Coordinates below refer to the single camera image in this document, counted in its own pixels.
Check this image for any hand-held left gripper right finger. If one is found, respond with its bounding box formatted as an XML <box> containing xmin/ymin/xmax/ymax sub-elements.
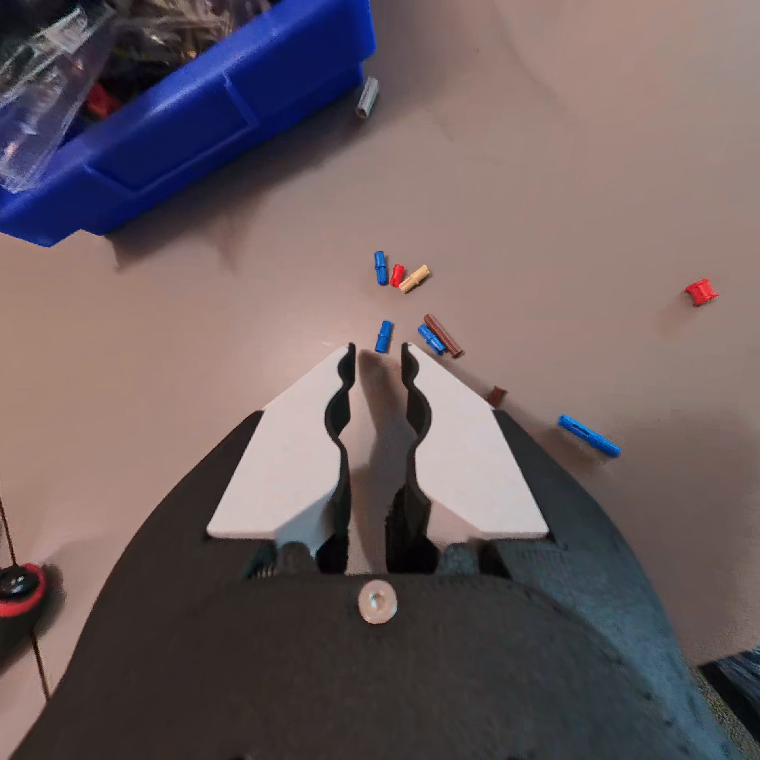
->
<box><xmin>386</xmin><ymin>342</ymin><xmax>551</xmax><ymax>575</ymax></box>

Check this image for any long blue lego pin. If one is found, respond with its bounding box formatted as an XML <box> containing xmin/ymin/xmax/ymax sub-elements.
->
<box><xmin>557</xmin><ymin>414</ymin><xmax>622</xmax><ymax>459</ymax></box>

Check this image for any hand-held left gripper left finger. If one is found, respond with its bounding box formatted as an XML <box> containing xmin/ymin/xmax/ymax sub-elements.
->
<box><xmin>205</xmin><ymin>342</ymin><xmax>358</xmax><ymax>575</ymax></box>

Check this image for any bag of lego pieces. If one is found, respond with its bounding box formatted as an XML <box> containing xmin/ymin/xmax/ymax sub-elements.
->
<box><xmin>113</xmin><ymin>0</ymin><xmax>268</xmax><ymax>60</ymax></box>

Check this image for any blue plastic bin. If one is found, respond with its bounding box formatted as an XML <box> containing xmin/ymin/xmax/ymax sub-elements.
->
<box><xmin>0</xmin><ymin>0</ymin><xmax>379</xmax><ymax>248</ymax></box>

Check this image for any black and red round object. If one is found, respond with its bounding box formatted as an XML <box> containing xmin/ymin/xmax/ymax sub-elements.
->
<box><xmin>0</xmin><ymin>561</ymin><xmax>48</xmax><ymax>619</ymax></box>

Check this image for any red lego piece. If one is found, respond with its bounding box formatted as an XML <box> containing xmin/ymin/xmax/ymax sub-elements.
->
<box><xmin>86</xmin><ymin>83</ymin><xmax>122</xmax><ymax>116</ymax></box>

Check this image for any brown lego axle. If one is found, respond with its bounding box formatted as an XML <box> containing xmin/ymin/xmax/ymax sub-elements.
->
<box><xmin>423</xmin><ymin>313</ymin><xmax>464</xmax><ymax>359</ymax></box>

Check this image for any clear plastic bag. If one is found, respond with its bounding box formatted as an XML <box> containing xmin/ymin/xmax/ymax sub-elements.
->
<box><xmin>0</xmin><ymin>0</ymin><xmax>122</xmax><ymax>194</ymax></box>

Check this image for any thin dark cable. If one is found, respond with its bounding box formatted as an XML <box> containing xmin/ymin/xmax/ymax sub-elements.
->
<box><xmin>0</xmin><ymin>493</ymin><xmax>51</xmax><ymax>704</ymax></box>

